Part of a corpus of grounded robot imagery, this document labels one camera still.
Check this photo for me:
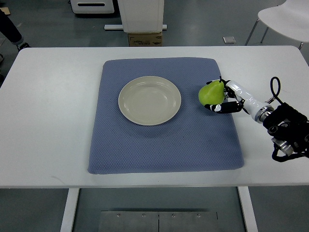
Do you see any person leg in jeans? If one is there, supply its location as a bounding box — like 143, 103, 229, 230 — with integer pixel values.
0, 10, 30, 51

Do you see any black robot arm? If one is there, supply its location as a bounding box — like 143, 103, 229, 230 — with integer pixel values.
263, 102, 309, 162

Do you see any white left table leg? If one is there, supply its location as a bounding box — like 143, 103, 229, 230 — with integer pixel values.
60, 188, 80, 232

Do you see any grey floor plate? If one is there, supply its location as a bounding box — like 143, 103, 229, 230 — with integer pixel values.
223, 36, 236, 44

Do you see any white cabinet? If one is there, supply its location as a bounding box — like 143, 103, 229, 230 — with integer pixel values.
104, 0, 168, 33

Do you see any white right table leg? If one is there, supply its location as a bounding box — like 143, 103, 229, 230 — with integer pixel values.
237, 187, 258, 232

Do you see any white table leg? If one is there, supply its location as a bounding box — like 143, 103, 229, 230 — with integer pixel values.
60, 188, 80, 232
237, 187, 258, 232

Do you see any white machine with slot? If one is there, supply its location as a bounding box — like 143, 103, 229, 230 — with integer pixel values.
70, 0, 115, 14

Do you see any beige round plate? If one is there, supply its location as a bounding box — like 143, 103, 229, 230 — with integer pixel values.
118, 76, 182, 126

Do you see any black cable loop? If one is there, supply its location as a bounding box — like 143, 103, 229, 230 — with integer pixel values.
267, 76, 288, 105

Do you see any white chair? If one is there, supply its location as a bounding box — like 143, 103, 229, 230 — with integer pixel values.
245, 0, 309, 50

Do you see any cardboard box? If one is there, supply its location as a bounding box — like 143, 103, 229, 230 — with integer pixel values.
128, 32, 163, 47

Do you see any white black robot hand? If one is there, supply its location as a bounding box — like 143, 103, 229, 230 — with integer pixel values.
204, 78, 274, 123

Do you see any green pear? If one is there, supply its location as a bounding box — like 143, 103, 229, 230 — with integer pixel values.
198, 79, 225, 106

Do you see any blue textured mat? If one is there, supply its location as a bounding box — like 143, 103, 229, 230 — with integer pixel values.
88, 58, 244, 174

